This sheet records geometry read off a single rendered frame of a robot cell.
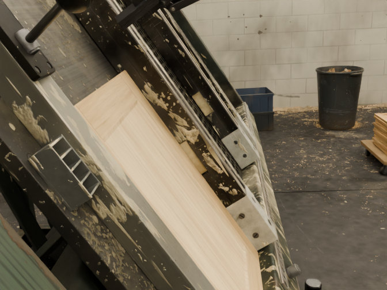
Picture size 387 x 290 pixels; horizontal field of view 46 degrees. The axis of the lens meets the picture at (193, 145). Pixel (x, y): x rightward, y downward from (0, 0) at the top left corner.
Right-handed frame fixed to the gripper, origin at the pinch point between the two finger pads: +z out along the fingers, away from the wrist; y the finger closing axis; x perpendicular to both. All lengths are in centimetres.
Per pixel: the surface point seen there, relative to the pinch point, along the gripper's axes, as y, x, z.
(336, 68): -326, -338, -127
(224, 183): -40.5, 1.1, 7.8
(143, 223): -8.2, 32.0, 13.3
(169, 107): -22.7, -7.5, 7.2
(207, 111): -59, -49, 4
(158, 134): -21.5, -0.3, 11.2
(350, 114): -345, -285, -103
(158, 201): -16.7, 20.4, 14.0
